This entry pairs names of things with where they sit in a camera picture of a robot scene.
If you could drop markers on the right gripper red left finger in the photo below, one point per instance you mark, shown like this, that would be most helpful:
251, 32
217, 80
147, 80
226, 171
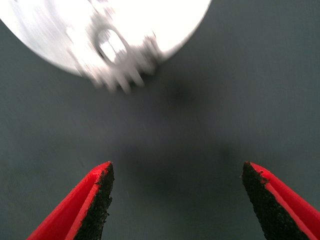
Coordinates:
75, 207

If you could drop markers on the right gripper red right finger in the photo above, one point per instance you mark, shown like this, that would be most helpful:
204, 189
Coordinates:
280, 207

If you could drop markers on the steel planetary gear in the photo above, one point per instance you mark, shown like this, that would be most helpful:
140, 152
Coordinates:
125, 72

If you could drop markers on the round metal carrier plate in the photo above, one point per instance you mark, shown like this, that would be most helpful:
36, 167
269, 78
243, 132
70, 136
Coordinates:
162, 20

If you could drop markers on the dark grey table cloth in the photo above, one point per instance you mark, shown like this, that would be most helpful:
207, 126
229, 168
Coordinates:
200, 125

